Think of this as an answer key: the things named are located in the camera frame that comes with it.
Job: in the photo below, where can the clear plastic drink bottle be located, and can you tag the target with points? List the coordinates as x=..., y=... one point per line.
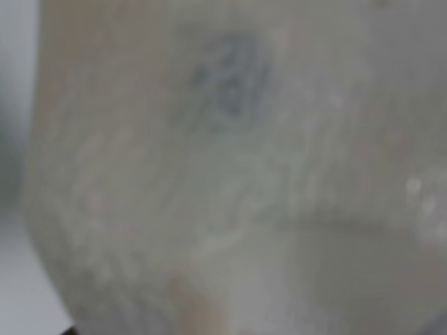
x=242, y=167

